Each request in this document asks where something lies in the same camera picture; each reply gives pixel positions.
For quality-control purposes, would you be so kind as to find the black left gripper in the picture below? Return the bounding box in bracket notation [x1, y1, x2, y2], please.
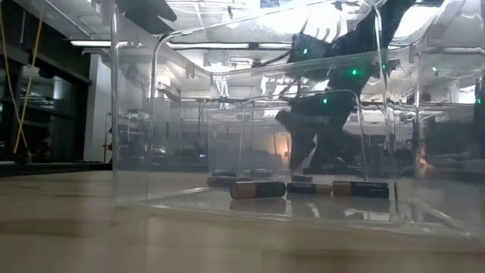
[116, 0, 178, 34]

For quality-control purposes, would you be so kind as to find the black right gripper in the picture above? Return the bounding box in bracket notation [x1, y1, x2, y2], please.
[275, 66, 374, 171]

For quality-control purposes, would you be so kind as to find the overhead light bar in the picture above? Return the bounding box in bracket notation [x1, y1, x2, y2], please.
[70, 39, 293, 51]

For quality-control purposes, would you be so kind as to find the black flat platform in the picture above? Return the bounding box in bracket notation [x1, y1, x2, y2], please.
[0, 162, 111, 177]

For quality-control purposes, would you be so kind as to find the metal wire shelf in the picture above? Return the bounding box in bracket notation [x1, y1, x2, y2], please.
[104, 109, 152, 164]

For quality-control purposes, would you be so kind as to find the yellow cable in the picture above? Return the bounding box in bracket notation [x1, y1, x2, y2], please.
[0, 0, 30, 151]
[14, 10, 43, 153]

